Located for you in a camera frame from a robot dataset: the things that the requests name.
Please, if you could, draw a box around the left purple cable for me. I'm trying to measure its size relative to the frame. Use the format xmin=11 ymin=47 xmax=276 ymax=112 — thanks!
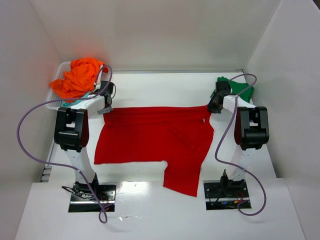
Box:
xmin=16 ymin=65 xmax=113 ymax=224

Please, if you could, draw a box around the orange t shirt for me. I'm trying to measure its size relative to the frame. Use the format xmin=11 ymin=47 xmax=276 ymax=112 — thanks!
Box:
xmin=49 ymin=57 xmax=105 ymax=103

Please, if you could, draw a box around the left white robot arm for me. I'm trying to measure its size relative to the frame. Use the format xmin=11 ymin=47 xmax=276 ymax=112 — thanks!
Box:
xmin=54 ymin=81 xmax=116 ymax=200

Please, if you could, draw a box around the teal t shirt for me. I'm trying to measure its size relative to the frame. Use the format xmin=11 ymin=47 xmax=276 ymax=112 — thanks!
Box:
xmin=61 ymin=91 xmax=91 ymax=108

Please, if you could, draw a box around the red t shirt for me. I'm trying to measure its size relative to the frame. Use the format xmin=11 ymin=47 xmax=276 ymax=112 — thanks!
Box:
xmin=94 ymin=105 xmax=214 ymax=197

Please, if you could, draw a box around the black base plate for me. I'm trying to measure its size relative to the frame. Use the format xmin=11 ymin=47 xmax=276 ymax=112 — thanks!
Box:
xmin=203 ymin=180 xmax=252 ymax=211
xmin=62 ymin=182 xmax=117 ymax=213

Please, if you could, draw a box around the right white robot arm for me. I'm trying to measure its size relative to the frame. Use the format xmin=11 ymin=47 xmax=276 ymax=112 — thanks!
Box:
xmin=207 ymin=80 xmax=270 ymax=197

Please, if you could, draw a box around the folded green t shirt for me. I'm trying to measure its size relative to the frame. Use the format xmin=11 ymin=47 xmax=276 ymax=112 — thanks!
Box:
xmin=217 ymin=76 xmax=254 ymax=103

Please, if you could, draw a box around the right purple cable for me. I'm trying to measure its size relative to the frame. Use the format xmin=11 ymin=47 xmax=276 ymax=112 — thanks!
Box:
xmin=214 ymin=73 xmax=267 ymax=216

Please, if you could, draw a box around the purple cable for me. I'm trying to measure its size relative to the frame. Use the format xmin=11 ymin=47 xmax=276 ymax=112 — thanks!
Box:
xmin=16 ymin=65 xmax=113 ymax=224
xmin=214 ymin=73 xmax=267 ymax=216

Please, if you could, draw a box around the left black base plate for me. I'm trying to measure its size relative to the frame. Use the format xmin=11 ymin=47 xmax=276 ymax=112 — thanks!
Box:
xmin=62 ymin=182 xmax=117 ymax=213

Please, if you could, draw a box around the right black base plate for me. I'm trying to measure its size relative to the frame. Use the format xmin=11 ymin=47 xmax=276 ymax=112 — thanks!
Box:
xmin=203 ymin=180 xmax=252 ymax=211

